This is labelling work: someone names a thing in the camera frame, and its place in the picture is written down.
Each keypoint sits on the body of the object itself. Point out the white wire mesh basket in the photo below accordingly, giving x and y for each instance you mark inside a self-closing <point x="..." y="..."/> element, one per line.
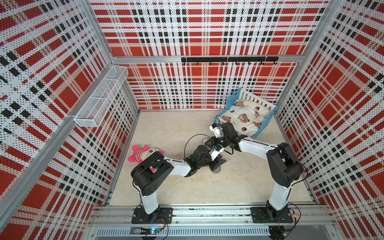
<point x="102" y="95"/>

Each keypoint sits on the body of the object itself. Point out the pink striped plush toy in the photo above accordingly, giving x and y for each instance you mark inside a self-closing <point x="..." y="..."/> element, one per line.
<point x="140" y="154"/>

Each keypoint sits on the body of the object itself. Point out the black hook rail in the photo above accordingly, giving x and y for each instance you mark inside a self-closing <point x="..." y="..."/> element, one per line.
<point x="229" y="59"/>

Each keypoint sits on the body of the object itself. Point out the grey canvas sneaker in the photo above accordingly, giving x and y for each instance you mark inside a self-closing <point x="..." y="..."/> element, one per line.
<point x="215" y="168"/>

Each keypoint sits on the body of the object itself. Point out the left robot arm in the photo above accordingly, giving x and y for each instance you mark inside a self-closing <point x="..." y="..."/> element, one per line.
<point x="153" y="171"/>

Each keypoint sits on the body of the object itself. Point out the green circuit board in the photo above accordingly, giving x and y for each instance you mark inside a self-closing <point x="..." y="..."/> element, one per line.
<point x="149" y="231"/>

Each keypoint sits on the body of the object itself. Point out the bear print blanket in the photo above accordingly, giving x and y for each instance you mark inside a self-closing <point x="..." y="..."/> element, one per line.
<point x="246" y="116"/>

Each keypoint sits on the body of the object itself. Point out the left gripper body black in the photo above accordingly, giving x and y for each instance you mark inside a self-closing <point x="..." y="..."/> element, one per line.
<point x="207" y="161"/>

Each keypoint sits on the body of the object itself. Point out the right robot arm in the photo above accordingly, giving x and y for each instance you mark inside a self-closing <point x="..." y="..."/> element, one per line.
<point x="285" y="168"/>

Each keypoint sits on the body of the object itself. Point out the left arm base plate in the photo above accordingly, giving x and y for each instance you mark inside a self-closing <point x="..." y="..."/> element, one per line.
<point x="159" y="216"/>

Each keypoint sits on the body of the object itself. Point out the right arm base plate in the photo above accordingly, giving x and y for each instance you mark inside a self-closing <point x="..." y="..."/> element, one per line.
<point x="270" y="215"/>

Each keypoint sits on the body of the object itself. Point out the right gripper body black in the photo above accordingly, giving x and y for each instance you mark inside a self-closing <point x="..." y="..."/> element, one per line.
<point x="222" y="140"/>

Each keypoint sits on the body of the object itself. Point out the aluminium front rail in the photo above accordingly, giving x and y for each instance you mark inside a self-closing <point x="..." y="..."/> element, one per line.
<point x="205" y="215"/>

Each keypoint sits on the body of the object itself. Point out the white blue toy crib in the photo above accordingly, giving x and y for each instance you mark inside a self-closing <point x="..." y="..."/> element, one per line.
<point x="243" y="94"/>

